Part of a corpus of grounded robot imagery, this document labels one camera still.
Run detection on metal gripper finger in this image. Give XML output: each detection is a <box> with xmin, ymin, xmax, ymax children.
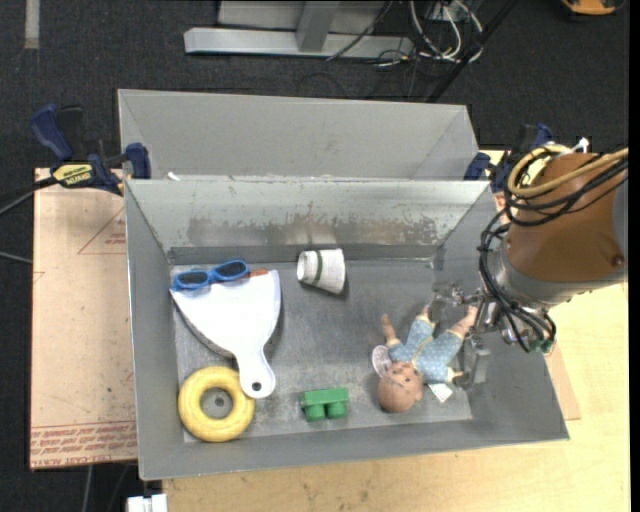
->
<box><xmin>430</xmin><ymin>282</ymin><xmax>481</xmax><ymax>309</ymax></box>
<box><xmin>455</xmin><ymin>336</ymin><xmax>493</xmax><ymax>392</ymax></box>

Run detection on baby doll in blue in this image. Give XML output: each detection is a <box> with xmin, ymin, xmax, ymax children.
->
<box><xmin>370</xmin><ymin>303</ymin><xmax>480</xmax><ymax>414</ymax></box>

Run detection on grey metal bin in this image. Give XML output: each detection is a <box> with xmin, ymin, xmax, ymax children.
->
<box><xmin>117</xmin><ymin>88</ymin><xmax>572</xmax><ymax>482</ymax></box>

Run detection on white paper cup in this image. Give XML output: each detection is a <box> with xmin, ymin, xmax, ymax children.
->
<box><xmin>296</xmin><ymin>248</ymin><xmax>347</xmax><ymax>295</ymax></box>

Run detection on green toy block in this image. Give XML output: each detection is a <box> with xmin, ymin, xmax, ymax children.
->
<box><xmin>298</xmin><ymin>387</ymin><xmax>351</xmax><ymax>423</ymax></box>

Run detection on white paddle cutting board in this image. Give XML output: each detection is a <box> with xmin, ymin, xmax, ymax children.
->
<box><xmin>168</xmin><ymin>269</ymin><xmax>283</xmax><ymax>400</ymax></box>

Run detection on blue sunglasses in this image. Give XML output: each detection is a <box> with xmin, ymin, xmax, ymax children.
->
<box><xmin>172</xmin><ymin>259</ymin><xmax>250</xmax><ymax>292</ymax></box>

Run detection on brown cardboard board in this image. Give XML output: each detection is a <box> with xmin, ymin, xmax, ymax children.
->
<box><xmin>28</xmin><ymin>167</ymin><xmax>584</xmax><ymax>472</ymax></box>

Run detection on yellow ring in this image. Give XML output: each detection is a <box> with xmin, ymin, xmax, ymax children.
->
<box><xmin>177</xmin><ymin>365</ymin><xmax>257</xmax><ymax>444</ymax></box>

